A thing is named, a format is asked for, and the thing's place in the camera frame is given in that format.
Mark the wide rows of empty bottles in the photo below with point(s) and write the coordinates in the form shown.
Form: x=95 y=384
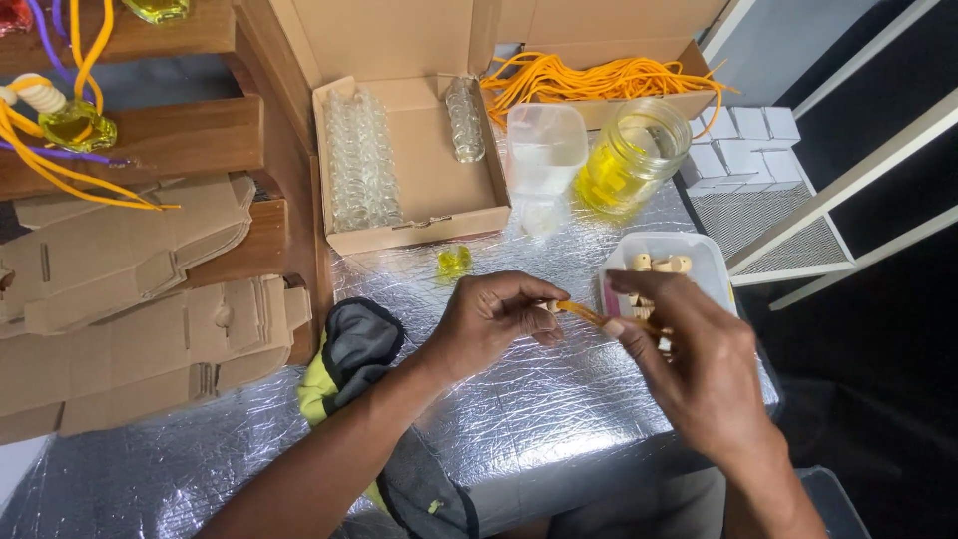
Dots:
x=363 y=161

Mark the grey and yellow cloth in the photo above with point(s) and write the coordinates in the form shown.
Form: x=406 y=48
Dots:
x=359 y=352

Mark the person's right hand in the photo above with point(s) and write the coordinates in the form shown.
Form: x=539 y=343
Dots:
x=703 y=374

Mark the person's left hand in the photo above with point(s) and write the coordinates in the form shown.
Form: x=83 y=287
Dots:
x=479 y=322

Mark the small yellow filled glass bottle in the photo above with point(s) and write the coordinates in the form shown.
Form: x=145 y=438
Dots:
x=453 y=260

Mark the yellow bottle with white cap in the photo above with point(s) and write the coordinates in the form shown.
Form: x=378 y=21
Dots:
x=75 y=123

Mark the tall clear plastic container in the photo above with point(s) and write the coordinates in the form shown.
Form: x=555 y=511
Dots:
x=545 y=150

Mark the red filled glass bottle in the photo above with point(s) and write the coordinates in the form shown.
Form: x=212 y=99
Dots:
x=13 y=15

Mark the glass jar with yellow liquid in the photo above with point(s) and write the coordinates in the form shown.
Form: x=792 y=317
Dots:
x=629 y=161

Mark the clear plastic tub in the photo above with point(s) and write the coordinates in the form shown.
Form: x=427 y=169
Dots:
x=703 y=254

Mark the small clear plastic cup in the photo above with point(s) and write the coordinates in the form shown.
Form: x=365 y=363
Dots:
x=543 y=217

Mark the small wooden cap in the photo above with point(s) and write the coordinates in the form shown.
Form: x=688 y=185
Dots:
x=551 y=306

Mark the white metal rack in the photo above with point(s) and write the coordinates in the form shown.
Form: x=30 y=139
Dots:
x=823 y=202

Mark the heap of wooden caps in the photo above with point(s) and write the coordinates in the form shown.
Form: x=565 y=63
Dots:
x=662 y=263

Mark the person's legs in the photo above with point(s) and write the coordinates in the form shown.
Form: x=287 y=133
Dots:
x=673 y=501

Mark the stack of small white boxes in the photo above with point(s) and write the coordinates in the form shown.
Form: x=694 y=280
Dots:
x=741 y=150

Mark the silver foil table cover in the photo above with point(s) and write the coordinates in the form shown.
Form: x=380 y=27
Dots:
x=524 y=404

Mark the single row of empty bottles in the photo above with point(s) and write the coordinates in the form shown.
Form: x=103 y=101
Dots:
x=465 y=120

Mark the stack of flat cardboard blanks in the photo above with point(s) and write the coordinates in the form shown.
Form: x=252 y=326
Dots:
x=150 y=359
x=120 y=247

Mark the wooden shelf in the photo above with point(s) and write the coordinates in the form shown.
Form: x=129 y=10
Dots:
x=187 y=135

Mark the open cardboard box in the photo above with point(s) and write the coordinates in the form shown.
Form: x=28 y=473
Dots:
x=434 y=172

